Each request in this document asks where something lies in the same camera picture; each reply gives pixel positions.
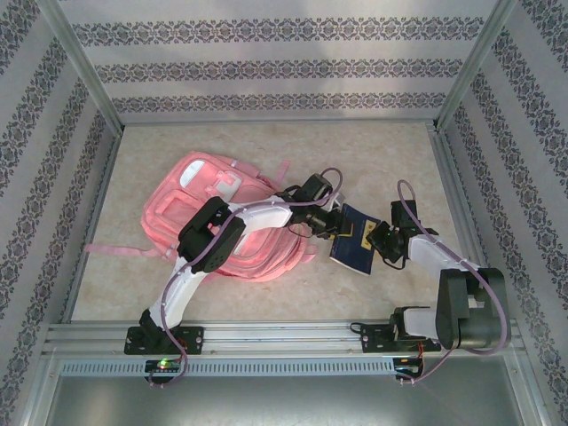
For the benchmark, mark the navy book with yellow spine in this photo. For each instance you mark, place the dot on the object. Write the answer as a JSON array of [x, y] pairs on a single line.
[[355, 253]]

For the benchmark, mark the pink school backpack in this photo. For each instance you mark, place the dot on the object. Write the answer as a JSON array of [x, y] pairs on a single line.
[[186, 208]]

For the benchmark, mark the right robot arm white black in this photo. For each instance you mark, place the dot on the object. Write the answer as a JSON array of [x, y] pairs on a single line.
[[466, 302]]

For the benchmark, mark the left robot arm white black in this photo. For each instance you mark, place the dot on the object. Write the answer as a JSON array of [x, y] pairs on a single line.
[[213, 235]]

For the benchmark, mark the right controller board blue light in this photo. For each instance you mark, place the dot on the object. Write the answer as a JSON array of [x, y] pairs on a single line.
[[406, 368]]

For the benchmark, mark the left controller board green light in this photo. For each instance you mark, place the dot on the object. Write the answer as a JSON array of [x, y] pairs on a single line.
[[162, 365]]

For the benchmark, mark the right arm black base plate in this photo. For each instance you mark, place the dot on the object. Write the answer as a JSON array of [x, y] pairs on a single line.
[[373, 339]]

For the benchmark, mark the aluminium frame rail short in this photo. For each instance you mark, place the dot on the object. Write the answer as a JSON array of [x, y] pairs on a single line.
[[355, 120]]

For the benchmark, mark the aluminium frame rail wide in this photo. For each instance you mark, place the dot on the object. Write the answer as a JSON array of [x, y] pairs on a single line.
[[443, 155]]

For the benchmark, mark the aluminium mounting rail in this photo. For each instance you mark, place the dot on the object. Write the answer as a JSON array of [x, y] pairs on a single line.
[[284, 337]]

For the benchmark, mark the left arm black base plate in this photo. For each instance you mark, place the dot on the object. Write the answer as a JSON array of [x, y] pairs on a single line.
[[195, 339]]

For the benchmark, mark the aluminium frame post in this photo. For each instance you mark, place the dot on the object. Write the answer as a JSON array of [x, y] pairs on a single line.
[[84, 66], [471, 66]]

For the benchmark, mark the aluminium frame rail narrow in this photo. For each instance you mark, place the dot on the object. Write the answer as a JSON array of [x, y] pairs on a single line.
[[109, 155]]

